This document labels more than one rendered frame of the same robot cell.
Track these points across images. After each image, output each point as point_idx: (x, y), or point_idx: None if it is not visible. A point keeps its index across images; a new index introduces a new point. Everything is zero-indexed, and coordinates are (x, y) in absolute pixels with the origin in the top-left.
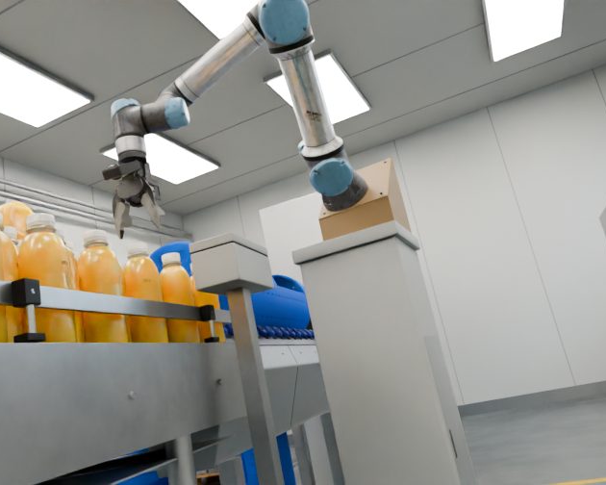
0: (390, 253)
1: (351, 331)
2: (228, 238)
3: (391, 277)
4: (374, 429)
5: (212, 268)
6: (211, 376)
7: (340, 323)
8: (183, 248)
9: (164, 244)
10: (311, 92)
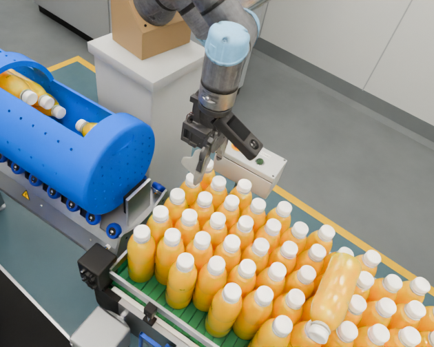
0: (200, 73)
1: (170, 126)
2: (285, 164)
3: (197, 88)
4: (167, 169)
5: (274, 184)
6: None
7: (166, 124)
8: (133, 132)
9: (117, 135)
10: None
